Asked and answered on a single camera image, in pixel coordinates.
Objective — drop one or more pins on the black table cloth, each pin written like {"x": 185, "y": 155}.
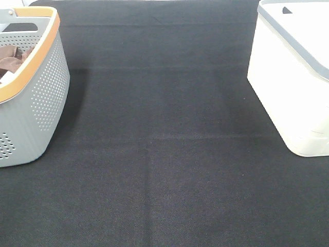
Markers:
{"x": 162, "y": 141}

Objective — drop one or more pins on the grey perforated laundry basket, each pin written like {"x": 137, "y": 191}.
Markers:
{"x": 32, "y": 98}

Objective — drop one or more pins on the white storage bin grey rim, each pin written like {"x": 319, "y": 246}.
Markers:
{"x": 288, "y": 70}

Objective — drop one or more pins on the brown towels in basket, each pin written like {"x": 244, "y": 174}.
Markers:
{"x": 12, "y": 58}

